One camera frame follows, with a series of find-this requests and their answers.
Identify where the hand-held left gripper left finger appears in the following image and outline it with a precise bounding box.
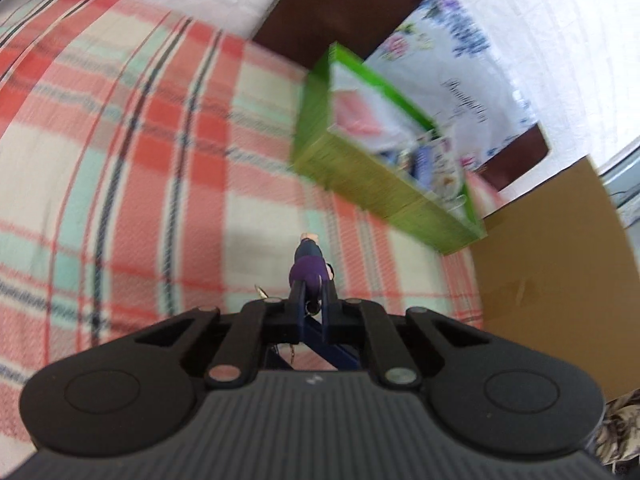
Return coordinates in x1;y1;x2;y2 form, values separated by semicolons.
134;280;307;388

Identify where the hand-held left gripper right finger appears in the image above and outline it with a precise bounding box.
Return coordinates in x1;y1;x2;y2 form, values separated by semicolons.
320;279;494;389

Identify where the purple toy figurine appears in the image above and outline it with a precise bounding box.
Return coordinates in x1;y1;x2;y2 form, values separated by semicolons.
288;232;337;317

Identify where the green cardboard box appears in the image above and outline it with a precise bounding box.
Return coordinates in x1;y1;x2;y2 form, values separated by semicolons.
291;42;489;257

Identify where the pink packet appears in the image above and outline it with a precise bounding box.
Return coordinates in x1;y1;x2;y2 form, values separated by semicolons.
331;85;418;153

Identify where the brown cardboard sheet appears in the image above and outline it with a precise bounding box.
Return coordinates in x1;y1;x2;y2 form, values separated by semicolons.
469;156;638;405

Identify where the red plaid blanket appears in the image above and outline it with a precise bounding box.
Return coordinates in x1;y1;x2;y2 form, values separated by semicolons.
0;0;506;443

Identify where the white floral pillow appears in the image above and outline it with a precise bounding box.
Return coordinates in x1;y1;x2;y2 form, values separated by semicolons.
364;0;542;172

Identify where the dark brown wooden headboard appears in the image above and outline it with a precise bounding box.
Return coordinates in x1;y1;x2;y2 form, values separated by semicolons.
251;0;552;192

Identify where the dark patterned cloth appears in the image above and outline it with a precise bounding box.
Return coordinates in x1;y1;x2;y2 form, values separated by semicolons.
592;392;640;478

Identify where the grey window frame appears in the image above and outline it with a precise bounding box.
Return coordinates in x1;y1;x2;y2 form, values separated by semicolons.
597;142;640;223

